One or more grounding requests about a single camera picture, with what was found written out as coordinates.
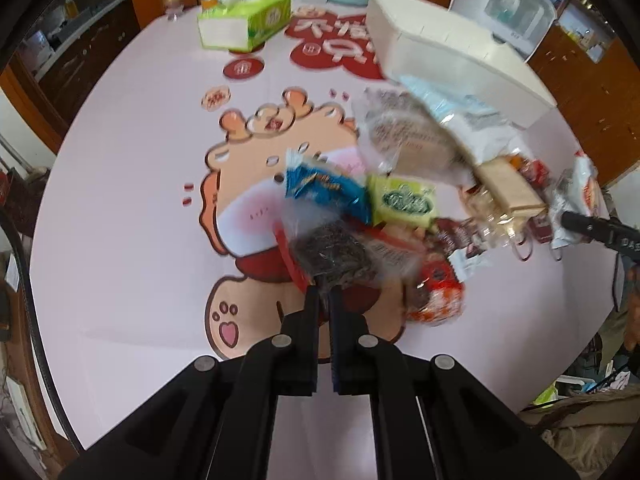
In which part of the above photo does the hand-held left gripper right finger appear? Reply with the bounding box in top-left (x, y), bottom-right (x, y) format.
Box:
top-left (330, 285), bottom-right (581, 480)

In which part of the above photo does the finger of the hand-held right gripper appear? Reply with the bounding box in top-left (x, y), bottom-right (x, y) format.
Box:
top-left (560, 210), bottom-right (640, 262)

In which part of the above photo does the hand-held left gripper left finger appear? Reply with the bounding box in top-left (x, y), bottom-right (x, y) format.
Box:
top-left (59, 285), bottom-right (321, 480)

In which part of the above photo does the red white snack bag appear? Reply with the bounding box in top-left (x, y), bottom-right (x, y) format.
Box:
top-left (547, 152), bottom-right (601, 251)

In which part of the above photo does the dark red snack packet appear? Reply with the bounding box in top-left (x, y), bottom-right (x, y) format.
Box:
top-left (530, 215), bottom-right (557, 243)

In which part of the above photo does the small red snack packet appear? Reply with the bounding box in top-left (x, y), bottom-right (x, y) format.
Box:
top-left (517, 157), bottom-right (553, 196)

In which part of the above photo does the wafer biscuit pack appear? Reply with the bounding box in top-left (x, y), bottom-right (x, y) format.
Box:
top-left (472, 156), bottom-right (548, 218)

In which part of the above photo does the clear pale cracker pack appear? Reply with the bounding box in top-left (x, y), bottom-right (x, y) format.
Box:
top-left (462, 187), bottom-right (531, 253)

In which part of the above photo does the red orange snack packet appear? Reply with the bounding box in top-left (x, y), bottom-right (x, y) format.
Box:
top-left (405, 255), bottom-right (467, 328)

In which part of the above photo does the blue snack packet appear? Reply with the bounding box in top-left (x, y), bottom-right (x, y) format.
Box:
top-left (285, 160), bottom-right (373, 226)

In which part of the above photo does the maroon snack packet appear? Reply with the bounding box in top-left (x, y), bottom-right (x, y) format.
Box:
top-left (432, 217), bottom-right (488, 281)

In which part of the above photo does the yellow green snack packet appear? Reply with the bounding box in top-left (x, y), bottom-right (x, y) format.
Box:
top-left (367, 175), bottom-right (438, 228)

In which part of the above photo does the clear bag of white sachets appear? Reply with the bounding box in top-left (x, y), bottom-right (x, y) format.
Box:
top-left (400, 75), bottom-right (526, 161)

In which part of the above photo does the white storage box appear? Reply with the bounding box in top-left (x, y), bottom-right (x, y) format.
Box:
top-left (367, 0), bottom-right (558, 128)

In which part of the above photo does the large clear bag brown snack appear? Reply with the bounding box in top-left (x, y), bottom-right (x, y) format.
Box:
top-left (352, 87), bottom-right (476, 186)

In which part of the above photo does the white cosmetics organizer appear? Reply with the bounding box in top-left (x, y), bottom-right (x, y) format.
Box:
top-left (448, 0), bottom-right (558, 58)

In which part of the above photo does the green tissue box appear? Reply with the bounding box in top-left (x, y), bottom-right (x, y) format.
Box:
top-left (196, 0), bottom-right (292, 53)

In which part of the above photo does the kitchen counter cabinet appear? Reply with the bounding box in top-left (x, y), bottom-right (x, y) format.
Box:
top-left (0, 0), bottom-right (142, 153)

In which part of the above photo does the wooden wall cabinet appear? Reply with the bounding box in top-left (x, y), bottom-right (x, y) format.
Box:
top-left (527, 0), bottom-right (640, 188)

